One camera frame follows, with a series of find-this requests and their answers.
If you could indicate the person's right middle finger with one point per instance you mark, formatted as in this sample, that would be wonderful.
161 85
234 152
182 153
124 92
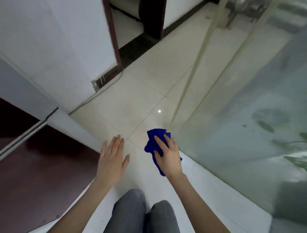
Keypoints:
169 141

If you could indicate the white wall socket box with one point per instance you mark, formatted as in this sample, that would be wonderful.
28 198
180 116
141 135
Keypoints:
95 85

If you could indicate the person's leg grey trousers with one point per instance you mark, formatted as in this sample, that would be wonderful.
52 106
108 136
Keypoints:
162 217
128 212

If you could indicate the dark brown wooden door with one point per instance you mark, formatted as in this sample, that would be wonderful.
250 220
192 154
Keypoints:
40 172

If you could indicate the person's left little finger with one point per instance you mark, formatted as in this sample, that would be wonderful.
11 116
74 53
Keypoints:
103 149

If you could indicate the blue cleaning cloth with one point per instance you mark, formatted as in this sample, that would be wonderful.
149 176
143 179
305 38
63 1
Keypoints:
151 144

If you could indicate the dark brown door frame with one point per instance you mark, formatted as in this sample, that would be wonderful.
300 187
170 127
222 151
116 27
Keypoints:
114 36

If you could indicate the person's left middle finger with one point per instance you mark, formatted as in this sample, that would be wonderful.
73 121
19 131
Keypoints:
116 145

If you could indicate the person's right forearm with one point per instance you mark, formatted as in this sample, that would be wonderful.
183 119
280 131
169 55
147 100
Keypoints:
195 204

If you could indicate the silver metal rail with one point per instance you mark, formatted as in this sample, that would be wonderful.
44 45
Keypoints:
22 136

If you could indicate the person's right thumb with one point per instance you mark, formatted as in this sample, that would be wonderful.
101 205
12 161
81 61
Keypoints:
157 156

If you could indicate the person's left forearm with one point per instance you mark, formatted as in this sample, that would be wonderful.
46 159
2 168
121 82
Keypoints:
80 208

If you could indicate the person's left thumb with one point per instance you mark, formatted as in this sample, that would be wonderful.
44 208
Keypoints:
126 162

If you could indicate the person's left leg grey trousers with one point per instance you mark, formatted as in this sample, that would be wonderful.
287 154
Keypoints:
128 212

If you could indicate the person's left hand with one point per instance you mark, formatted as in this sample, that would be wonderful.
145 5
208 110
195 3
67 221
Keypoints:
110 165

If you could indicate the person's right hand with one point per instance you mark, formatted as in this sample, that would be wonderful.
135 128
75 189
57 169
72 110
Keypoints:
169 160

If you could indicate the person's right leg grey trousers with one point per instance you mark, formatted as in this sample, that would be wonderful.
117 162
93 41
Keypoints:
162 217

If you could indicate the large glass partition panel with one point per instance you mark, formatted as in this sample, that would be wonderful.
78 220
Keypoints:
244 108

